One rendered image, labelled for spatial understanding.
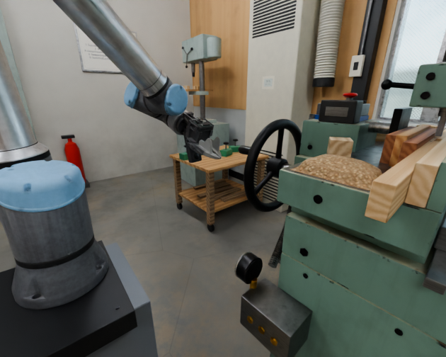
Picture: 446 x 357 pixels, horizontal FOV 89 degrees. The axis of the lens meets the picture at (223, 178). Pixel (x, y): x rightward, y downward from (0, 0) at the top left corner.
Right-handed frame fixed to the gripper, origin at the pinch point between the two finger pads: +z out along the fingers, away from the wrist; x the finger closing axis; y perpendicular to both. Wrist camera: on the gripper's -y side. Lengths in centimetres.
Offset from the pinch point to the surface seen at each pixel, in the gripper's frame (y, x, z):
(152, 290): -93, -10, -13
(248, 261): -3.1, -16.0, 31.7
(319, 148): 16.5, 8.6, 24.8
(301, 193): 17.1, -14.4, 34.0
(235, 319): -78, 12, 27
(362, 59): 36, 135, -23
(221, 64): -10, 155, -181
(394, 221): 22, -14, 46
